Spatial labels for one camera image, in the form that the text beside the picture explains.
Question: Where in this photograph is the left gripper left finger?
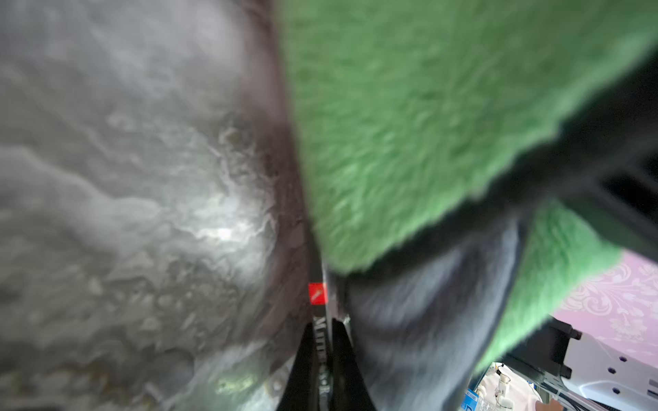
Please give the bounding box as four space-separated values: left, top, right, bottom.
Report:
276 323 320 411

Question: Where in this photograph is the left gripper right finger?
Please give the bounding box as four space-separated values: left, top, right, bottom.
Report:
330 319 375 411

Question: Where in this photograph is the pink Hamlet book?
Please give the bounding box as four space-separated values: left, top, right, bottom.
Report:
308 239 339 410

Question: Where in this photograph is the green cloth with black trim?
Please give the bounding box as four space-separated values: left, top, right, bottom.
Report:
276 1 657 410

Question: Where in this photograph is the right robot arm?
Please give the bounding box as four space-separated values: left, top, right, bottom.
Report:
501 318 657 411

